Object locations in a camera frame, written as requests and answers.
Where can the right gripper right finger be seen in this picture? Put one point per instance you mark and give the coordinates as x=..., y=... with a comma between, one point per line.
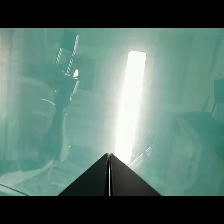
x=126, y=182

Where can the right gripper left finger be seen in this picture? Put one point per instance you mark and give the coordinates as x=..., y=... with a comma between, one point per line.
x=93, y=181

